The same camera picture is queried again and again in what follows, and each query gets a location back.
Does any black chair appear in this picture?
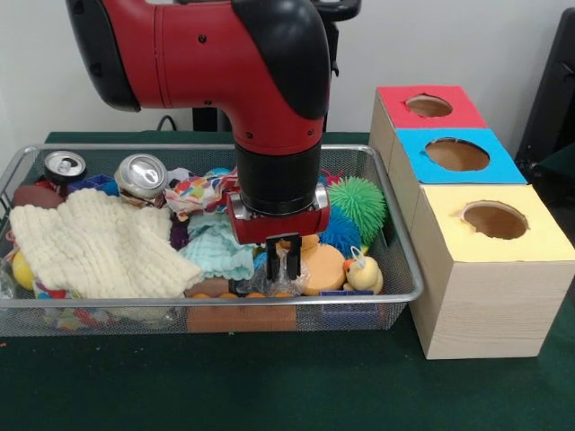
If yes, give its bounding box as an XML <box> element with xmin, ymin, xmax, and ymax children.
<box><xmin>521</xmin><ymin>9</ymin><xmax>575</xmax><ymax>176</ymax></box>

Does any shallow clear mesh bin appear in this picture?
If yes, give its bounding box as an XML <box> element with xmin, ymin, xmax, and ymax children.
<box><xmin>0</xmin><ymin>144</ymin><xmax>425</xmax><ymax>338</ymax></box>

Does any upright dark soda can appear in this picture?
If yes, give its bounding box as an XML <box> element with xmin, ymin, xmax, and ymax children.
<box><xmin>43</xmin><ymin>150</ymin><xmax>88</xmax><ymax>188</ymax></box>

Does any small yellow rubber duck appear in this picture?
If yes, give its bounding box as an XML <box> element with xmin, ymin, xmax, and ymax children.
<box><xmin>342</xmin><ymin>247</ymin><xmax>384</xmax><ymax>294</ymax></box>

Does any wooden box with three holes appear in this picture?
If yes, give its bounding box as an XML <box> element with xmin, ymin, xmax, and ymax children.
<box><xmin>368</xmin><ymin>85</ymin><xmax>575</xmax><ymax>360</ymax></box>

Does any crushed silver can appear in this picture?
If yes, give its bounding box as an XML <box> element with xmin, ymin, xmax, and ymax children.
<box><xmin>115</xmin><ymin>154</ymin><xmax>170</xmax><ymax>203</ymax></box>

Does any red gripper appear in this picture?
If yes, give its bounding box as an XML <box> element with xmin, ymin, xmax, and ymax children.
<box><xmin>226</xmin><ymin>186</ymin><xmax>332</xmax><ymax>281</ymax></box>

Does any orange foam duck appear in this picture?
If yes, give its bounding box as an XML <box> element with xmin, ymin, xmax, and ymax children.
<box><xmin>301</xmin><ymin>235</ymin><xmax>348</xmax><ymax>296</ymax></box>

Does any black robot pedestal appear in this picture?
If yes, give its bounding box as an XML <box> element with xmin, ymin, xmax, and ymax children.
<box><xmin>191</xmin><ymin>0</ymin><xmax>362</xmax><ymax>134</ymax></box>

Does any multicolour polka dot cloth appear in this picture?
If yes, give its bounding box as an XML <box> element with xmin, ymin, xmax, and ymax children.
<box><xmin>164</xmin><ymin>172</ymin><xmax>239</xmax><ymax>221</ymax></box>

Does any yellow ball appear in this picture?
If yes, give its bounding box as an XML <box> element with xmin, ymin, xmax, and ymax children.
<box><xmin>11</xmin><ymin>250</ymin><xmax>39</xmax><ymax>290</ymax></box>

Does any brown toy football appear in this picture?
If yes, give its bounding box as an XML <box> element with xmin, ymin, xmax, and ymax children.
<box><xmin>13</xmin><ymin>182</ymin><xmax>66</xmax><ymax>209</ymax></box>

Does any large green spiky ball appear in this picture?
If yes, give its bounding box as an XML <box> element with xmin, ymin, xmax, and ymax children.
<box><xmin>325</xmin><ymin>176</ymin><xmax>388</xmax><ymax>245</ymax></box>

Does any orange toy brick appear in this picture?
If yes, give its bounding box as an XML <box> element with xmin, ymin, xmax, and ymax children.
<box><xmin>187</xmin><ymin>289</ymin><xmax>297</xmax><ymax>333</ymax></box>

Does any cream knit cloth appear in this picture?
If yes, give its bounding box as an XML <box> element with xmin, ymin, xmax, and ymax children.
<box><xmin>9</xmin><ymin>189</ymin><xmax>208</xmax><ymax>300</ymax></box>

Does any mint green cloth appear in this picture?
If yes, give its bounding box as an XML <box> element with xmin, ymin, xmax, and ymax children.
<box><xmin>180</xmin><ymin>213</ymin><xmax>257</xmax><ymax>282</ymax></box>

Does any clear plastic piece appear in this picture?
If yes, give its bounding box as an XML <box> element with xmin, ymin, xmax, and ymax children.
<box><xmin>254</xmin><ymin>247</ymin><xmax>311</xmax><ymax>297</ymax></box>

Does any blue spiky ball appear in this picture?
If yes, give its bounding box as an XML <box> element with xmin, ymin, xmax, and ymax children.
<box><xmin>321</xmin><ymin>208</ymin><xmax>364</xmax><ymax>259</ymax></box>

